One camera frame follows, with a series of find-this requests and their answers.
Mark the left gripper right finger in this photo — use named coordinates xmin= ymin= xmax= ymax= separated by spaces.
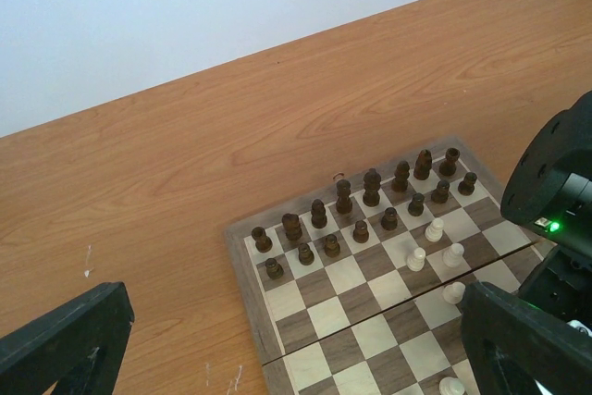
xmin=461 ymin=281 xmax=591 ymax=394

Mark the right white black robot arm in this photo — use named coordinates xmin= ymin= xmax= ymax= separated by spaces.
xmin=500 ymin=93 xmax=591 ymax=327

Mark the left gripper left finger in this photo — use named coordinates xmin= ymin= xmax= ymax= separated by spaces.
xmin=1 ymin=282 xmax=134 ymax=394

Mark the dark chess pieces row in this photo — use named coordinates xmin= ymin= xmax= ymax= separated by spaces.
xmin=245 ymin=151 xmax=498 ymax=292

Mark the wooden folding chess board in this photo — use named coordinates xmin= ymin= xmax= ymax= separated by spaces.
xmin=226 ymin=137 xmax=552 ymax=394

